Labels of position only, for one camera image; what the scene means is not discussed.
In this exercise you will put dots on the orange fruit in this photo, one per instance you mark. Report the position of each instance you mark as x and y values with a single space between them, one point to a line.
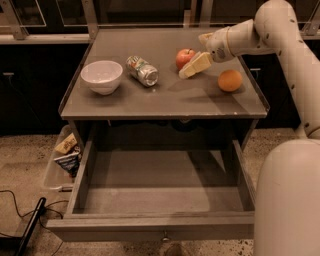
230 80

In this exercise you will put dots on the yellow snack packet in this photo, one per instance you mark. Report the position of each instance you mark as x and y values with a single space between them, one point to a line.
67 144

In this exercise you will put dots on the white ceramic bowl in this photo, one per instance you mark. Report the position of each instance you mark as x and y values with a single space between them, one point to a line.
102 77

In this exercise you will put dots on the blue snack bag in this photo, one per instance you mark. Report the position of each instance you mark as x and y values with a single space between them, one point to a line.
70 163

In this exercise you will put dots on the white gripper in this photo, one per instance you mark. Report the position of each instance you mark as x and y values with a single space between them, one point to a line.
217 47

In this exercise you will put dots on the clear plastic storage bin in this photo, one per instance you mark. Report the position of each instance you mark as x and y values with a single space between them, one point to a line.
56 178

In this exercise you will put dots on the red apple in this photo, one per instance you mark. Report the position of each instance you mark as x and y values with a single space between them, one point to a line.
183 57

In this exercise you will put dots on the metal drawer knob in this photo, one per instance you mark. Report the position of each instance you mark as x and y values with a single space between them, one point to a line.
165 237

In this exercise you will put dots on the black bar stand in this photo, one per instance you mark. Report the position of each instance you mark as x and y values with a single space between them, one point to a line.
35 216

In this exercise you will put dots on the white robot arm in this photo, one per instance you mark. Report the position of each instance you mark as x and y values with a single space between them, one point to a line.
287 205

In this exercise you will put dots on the grey wooden cabinet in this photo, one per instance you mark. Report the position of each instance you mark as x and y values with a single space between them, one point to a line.
198 97

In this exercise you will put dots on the silver green soda can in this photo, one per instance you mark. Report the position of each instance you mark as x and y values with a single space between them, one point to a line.
142 70

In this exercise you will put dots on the grey open top drawer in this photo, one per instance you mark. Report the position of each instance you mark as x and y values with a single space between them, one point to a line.
135 195

